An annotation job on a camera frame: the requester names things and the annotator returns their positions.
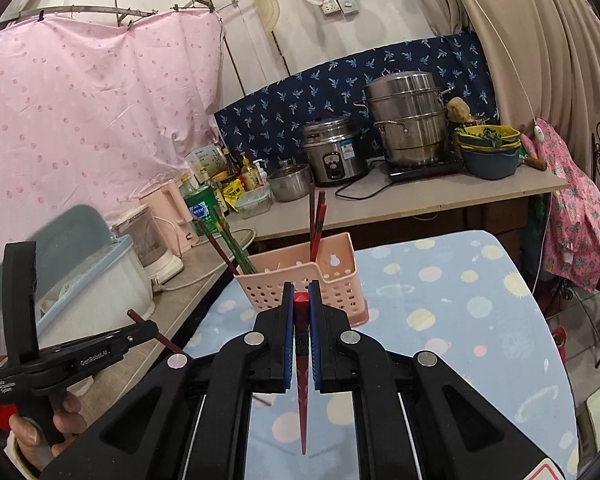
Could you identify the bright red chopstick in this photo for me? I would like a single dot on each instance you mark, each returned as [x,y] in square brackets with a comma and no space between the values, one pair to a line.
[302,410]

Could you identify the black induction cooker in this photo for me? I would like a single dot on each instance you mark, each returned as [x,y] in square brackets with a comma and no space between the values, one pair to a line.
[425,170]

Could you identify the blue plastic basin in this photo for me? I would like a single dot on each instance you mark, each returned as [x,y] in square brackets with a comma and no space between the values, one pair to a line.
[490,165]

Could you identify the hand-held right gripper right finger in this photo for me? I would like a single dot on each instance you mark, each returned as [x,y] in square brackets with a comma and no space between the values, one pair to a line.
[314,355]

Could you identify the dark sauce bottle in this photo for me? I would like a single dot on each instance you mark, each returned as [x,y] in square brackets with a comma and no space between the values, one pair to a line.
[230,162]

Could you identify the hanging beige board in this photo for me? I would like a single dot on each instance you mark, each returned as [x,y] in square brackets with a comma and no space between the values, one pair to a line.
[266,0]

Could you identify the metal curtain rod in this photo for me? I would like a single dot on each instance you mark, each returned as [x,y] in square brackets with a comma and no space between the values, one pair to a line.
[80,10]

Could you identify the brown loofah sponge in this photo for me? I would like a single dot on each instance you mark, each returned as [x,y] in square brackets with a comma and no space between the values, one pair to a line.
[459,109]

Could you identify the white wall switch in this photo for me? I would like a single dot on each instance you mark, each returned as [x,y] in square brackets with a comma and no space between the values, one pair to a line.
[348,3]

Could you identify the pink dotted curtain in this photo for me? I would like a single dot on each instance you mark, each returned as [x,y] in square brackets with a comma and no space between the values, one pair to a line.
[80,110]

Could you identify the white carton box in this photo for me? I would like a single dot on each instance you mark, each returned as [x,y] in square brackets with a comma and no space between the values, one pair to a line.
[205,162]

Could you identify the green chopstick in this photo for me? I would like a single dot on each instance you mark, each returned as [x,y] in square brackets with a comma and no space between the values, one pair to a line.
[235,245]

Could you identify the small steel pot with lid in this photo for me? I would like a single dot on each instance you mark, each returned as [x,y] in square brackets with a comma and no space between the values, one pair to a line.
[290,182]

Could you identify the white box with teal lid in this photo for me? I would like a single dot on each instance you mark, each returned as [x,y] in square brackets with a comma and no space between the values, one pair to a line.
[95,290]

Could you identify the yellow snack packet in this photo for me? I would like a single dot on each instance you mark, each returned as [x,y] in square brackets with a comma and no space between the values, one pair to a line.
[233,194]

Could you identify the stacked steel steamer pot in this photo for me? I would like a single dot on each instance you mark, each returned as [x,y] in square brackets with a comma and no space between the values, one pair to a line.
[410,120]

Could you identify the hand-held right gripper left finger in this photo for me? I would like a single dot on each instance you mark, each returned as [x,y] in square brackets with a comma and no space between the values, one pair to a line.
[288,350]

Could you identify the navy leaf-print cloth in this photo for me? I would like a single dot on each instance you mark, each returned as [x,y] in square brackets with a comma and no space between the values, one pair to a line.
[330,85]

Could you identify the person's left hand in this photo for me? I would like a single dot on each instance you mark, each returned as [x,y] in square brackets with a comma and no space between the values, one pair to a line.
[72,420]

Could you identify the pink electric kettle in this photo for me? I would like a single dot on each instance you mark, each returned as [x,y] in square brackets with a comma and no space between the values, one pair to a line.
[170,215]

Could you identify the maroon chopstick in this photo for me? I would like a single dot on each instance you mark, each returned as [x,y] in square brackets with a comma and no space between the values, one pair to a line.
[311,220]
[320,220]

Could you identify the steel rice cooker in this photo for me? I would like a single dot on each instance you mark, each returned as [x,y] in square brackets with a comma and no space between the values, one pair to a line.
[332,155]

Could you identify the clear container with lid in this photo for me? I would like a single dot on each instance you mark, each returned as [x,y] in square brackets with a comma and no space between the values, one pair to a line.
[254,205]

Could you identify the green dish soap bottle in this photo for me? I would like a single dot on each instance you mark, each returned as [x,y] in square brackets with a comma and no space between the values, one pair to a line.
[202,210]

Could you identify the pink floral garment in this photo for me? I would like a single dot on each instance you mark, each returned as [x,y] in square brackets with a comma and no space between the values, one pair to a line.
[570,210]

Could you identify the pink perforated plastic basket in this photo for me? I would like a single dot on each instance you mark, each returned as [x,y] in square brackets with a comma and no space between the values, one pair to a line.
[335,280]

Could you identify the beige curtain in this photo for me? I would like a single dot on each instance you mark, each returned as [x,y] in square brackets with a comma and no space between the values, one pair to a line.
[530,35]

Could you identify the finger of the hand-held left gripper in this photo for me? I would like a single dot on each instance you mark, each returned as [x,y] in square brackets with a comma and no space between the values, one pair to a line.
[130,335]

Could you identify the teal basin with yellow rim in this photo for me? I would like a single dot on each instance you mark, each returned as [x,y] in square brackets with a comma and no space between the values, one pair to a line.
[485,137]

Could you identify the blue planet-print tablecloth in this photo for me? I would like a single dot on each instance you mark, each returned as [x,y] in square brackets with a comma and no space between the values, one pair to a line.
[455,310]

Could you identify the white blender machine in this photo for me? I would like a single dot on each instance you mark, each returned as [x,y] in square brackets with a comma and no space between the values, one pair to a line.
[150,250]

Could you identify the yellow pump bottle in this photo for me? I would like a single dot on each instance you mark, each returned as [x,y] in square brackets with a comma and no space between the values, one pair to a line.
[250,175]

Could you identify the long wooden counter board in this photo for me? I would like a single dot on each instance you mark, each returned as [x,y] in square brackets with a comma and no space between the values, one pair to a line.
[405,200]

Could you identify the white wall socket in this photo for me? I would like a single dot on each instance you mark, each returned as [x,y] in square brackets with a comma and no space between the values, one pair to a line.
[331,6]

